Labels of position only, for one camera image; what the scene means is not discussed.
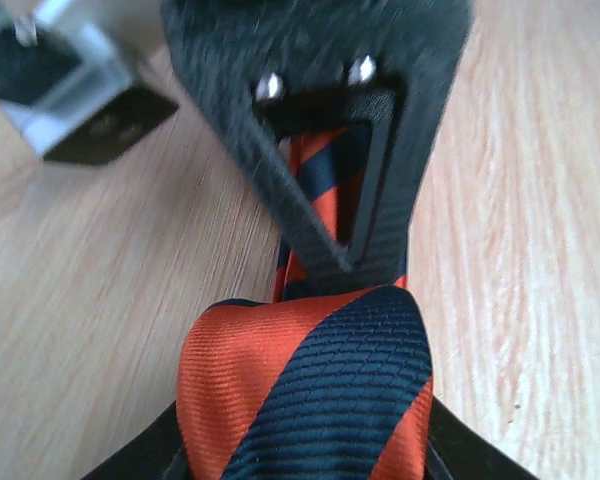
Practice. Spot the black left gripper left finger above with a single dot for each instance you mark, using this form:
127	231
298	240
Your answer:
157	453

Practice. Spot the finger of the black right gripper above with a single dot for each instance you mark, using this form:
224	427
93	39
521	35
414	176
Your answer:
263	71

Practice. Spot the orange navy striped tie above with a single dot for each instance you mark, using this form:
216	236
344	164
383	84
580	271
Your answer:
307	386

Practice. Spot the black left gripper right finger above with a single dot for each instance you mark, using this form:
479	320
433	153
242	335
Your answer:
455	452

